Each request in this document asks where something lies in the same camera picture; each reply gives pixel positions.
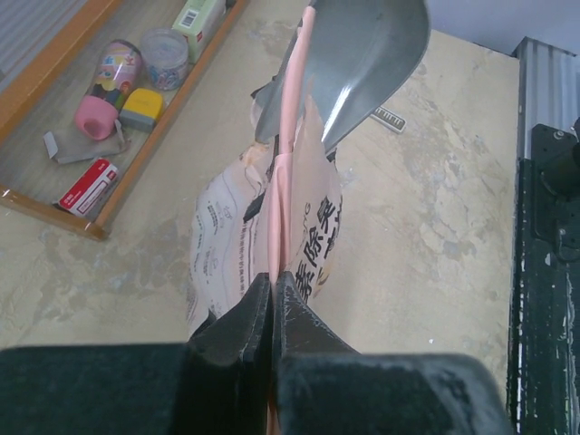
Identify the pink cat litter bag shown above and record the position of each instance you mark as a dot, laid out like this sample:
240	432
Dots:
273	213

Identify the silver metal scoop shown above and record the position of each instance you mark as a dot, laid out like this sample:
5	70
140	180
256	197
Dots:
360	54

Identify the green white box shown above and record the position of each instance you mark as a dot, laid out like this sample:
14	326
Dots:
198	21

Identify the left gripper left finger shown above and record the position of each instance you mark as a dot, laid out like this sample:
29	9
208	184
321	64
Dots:
136	389

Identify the orange wooden shelf rack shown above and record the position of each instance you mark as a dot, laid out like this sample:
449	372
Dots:
47	94

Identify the red white small box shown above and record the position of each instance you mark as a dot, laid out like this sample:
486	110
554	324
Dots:
81	198

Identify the black base frame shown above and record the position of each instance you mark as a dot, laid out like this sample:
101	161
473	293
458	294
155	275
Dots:
543	356

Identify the grey ruler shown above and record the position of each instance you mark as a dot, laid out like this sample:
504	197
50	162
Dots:
389	119

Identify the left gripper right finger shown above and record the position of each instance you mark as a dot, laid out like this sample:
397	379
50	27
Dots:
323	386

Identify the clear round jar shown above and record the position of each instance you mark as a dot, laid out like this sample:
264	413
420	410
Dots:
165	54

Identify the grey folded clip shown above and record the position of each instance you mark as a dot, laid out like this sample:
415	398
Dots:
69	144

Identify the aluminium rail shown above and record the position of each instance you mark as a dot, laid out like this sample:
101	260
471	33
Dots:
548	90

